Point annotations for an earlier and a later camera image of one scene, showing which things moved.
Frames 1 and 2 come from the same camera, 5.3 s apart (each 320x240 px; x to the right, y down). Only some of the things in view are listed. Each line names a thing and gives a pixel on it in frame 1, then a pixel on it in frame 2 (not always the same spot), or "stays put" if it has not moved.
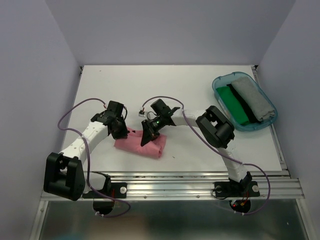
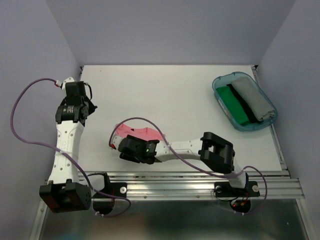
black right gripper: x=149 y=133 to x=136 y=139
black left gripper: x=123 y=134 to x=91 y=107
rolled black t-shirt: x=252 y=117 stays put
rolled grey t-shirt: x=257 y=105 stays put
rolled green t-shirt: x=232 y=105 stays put
